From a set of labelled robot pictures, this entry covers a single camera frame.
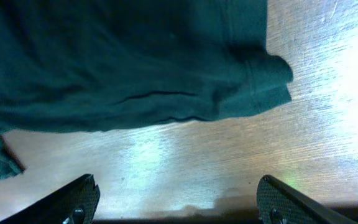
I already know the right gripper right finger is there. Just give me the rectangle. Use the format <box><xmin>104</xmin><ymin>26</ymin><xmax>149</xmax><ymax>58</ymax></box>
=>
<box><xmin>257</xmin><ymin>175</ymin><xmax>357</xmax><ymax>224</ymax></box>

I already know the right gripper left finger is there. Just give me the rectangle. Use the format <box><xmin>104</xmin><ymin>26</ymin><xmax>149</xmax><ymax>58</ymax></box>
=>
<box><xmin>0</xmin><ymin>174</ymin><xmax>100</xmax><ymax>224</ymax></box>

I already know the black Nike t-shirt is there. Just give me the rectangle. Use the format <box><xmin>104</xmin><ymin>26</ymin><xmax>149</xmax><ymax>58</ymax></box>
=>
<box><xmin>0</xmin><ymin>0</ymin><xmax>293</xmax><ymax>180</ymax></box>

